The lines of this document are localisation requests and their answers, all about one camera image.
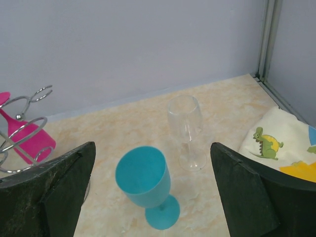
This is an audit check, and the chrome wine glass rack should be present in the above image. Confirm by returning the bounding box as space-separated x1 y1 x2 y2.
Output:
0 85 56 173

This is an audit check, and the pink plastic wine glass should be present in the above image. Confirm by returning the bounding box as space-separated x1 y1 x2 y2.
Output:
0 91 57 165

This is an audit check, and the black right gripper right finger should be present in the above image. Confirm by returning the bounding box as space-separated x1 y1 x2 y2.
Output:
210 142 316 237

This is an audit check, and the blue wine glass front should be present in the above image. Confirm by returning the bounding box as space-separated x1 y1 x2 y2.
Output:
115 146 180 230

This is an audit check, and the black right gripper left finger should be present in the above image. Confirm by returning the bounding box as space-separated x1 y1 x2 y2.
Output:
0 142 96 237

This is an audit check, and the clear wine glass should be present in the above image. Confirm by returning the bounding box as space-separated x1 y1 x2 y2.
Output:
167 95 206 172

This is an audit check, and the dinosaur print yellow cloth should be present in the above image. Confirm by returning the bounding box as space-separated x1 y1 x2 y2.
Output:
239 107 316 182

